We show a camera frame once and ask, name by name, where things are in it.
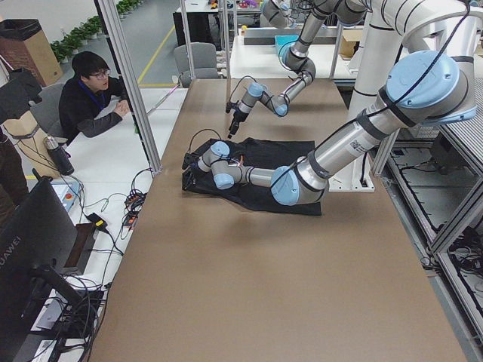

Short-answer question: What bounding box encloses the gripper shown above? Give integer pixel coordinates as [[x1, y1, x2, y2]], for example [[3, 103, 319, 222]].
[[184, 162, 199, 181], [227, 109, 248, 138]]

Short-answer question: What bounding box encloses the black printed t-shirt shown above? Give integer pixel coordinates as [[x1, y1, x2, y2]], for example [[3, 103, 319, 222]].
[[182, 138, 321, 216]]

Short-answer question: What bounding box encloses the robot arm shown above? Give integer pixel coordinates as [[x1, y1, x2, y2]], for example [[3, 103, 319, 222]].
[[226, 1, 367, 137], [183, 1, 482, 206]]

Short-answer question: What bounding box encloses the orange grey usb hub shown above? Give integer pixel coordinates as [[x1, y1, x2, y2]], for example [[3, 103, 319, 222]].
[[125, 192, 147, 208], [122, 214, 138, 230]]

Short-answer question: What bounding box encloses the grey office chair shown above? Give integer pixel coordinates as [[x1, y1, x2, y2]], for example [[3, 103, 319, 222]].
[[174, 42, 220, 87]]

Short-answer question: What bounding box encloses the black power adapter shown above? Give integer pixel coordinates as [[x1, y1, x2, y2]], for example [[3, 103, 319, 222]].
[[86, 213, 107, 232]]

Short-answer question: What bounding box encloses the seated man in black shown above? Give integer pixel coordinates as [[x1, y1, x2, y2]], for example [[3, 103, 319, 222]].
[[58, 51, 130, 143]]

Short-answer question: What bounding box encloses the teach pendant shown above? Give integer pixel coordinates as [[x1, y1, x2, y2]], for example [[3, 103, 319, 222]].
[[51, 179, 82, 212]]

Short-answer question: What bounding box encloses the black thermos bottle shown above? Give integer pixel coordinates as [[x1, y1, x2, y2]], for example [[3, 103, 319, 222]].
[[44, 134, 75, 176]]

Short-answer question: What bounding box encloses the black Huawei monitor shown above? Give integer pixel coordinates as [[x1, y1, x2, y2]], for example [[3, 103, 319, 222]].
[[1, 178, 82, 348]]

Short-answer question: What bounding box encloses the cardboard box bin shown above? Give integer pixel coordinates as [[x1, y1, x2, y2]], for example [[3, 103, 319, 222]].
[[1, 19, 63, 87]]

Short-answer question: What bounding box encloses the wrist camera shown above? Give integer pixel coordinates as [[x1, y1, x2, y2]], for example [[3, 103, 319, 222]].
[[225, 101, 238, 113], [182, 152, 198, 170]]

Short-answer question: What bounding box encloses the aluminium frame post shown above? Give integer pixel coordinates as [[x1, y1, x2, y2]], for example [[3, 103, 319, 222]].
[[94, 0, 162, 175]]

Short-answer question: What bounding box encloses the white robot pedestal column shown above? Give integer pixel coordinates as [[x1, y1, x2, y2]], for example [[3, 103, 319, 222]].
[[318, 0, 407, 193]]

